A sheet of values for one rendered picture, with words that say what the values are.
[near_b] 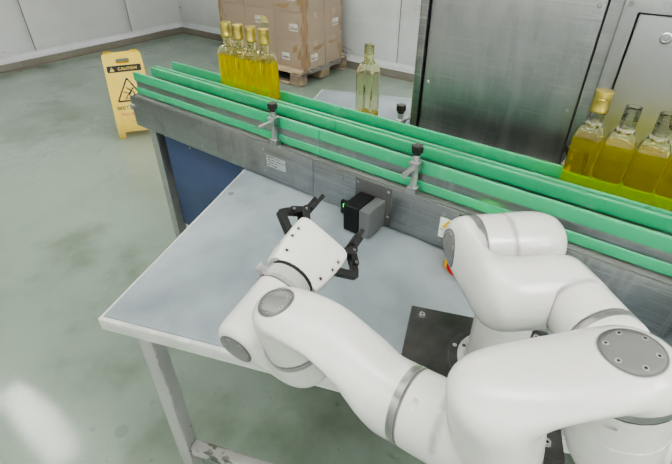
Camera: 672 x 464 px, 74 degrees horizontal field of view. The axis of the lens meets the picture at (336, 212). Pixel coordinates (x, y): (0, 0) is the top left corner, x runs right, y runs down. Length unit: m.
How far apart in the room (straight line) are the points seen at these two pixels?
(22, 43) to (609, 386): 6.15
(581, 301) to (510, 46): 0.81
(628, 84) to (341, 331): 0.89
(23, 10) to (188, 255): 5.27
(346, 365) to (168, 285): 0.68
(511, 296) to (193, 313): 0.67
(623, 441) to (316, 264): 0.43
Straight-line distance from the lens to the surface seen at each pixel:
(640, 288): 1.07
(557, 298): 0.60
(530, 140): 1.31
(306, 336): 0.50
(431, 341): 0.91
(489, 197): 1.06
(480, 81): 1.30
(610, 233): 1.03
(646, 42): 1.17
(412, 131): 1.28
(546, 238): 0.70
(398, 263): 1.10
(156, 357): 1.17
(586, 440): 0.50
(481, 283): 0.59
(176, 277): 1.12
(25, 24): 6.26
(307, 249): 0.70
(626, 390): 0.44
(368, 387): 0.50
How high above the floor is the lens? 1.46
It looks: 34 degrees down
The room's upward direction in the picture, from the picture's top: straight up
